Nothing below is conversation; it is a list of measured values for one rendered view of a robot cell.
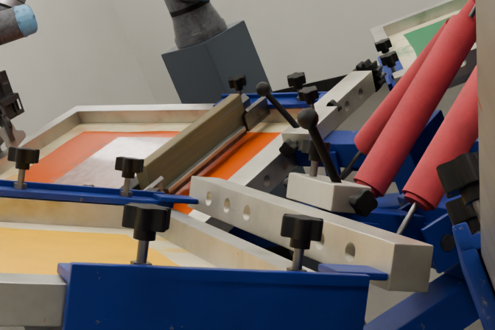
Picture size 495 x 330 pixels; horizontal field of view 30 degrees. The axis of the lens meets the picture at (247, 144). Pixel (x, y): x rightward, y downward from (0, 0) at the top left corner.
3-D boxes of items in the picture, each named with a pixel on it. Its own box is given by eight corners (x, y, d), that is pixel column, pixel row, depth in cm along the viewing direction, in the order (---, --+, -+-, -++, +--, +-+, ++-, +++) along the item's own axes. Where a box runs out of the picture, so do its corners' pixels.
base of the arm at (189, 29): (199, 32, 268) (186, 0, 265) (237, 22, 258) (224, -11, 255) (166, 51, 258) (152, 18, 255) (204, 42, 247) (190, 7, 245)
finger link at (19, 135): (37, 149, 228) (20, 116, 225) (20, 160, 223) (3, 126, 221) (29, 151, 230) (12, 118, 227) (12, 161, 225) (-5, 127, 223)
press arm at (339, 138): (297, 166, 176) (292, 143, 174) (311, 152, 181) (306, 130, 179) (379, 169, 166) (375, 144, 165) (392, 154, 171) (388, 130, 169)
